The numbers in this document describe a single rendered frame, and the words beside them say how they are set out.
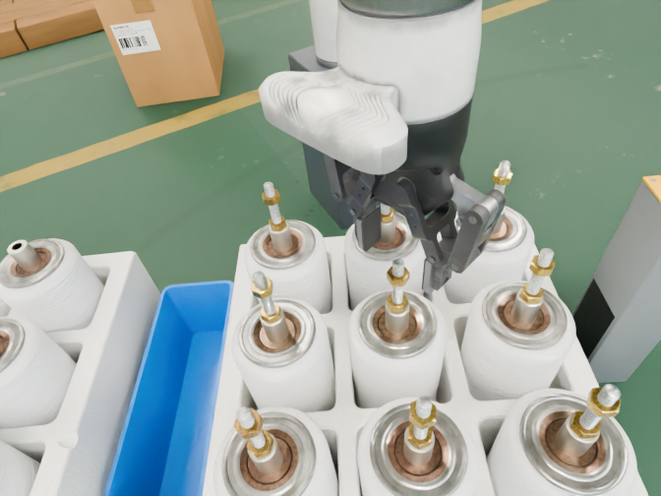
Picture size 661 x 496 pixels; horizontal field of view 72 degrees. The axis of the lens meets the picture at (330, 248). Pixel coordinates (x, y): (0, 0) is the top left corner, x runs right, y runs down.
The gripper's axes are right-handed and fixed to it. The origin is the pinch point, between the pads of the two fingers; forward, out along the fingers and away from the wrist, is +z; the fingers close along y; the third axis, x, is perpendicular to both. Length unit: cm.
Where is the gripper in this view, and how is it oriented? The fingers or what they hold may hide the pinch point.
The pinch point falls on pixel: (400, 253)
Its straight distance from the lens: 36.7
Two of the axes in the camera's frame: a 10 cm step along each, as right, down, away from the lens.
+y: -7.0, -4.8, 5.3
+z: 0.9, 6.8, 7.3
